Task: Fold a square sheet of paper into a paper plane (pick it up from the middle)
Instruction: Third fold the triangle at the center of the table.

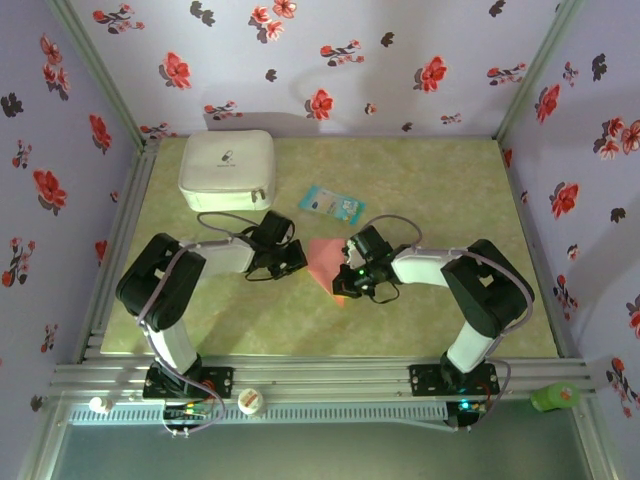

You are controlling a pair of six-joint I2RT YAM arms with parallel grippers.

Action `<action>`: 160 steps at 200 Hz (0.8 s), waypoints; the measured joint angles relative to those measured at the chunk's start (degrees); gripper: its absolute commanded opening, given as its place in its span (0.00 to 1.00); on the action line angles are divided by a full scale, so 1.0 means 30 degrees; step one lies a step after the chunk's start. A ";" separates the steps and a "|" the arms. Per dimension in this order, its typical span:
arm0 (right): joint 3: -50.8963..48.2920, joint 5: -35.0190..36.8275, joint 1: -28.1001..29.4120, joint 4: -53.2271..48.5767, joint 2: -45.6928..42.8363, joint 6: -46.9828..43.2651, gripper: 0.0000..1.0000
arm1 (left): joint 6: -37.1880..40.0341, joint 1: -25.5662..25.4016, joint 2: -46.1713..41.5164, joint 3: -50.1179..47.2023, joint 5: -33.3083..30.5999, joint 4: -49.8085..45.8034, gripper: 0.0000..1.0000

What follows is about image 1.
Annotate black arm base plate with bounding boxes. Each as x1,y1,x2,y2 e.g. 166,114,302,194
142,366,235,400
408,363,501,397

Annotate blue wet wipes packet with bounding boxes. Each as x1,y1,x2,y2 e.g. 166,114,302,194
297,185,367,227

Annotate white fabric zip case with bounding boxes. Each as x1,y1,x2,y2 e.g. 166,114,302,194
177,129,277,214

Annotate aluminium frame side rail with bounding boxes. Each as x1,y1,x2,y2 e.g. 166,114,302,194
73,139,162,364
499,139,586,361

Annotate green plastic bottle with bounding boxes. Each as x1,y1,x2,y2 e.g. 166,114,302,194
529,381,583,414

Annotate grey slotted cable duct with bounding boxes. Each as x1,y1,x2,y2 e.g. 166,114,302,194
67,403,449,426

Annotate wide aluminium frame rail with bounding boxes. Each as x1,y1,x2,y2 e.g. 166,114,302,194
48,355,599,400

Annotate white jar red label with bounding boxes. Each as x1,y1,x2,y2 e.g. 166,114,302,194
236,388,266,416

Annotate small circuit board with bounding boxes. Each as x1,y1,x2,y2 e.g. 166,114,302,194
163,404,212,420
447,398,489,432

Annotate aluminium frame post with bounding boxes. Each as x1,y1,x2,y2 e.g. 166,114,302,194
491,0,587,144
45,0,149,149

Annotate pink paper sheet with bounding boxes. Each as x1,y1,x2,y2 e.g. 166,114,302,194
307,237,351,307

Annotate lilac right arm cable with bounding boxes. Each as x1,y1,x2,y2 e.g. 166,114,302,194
372,214,535,432

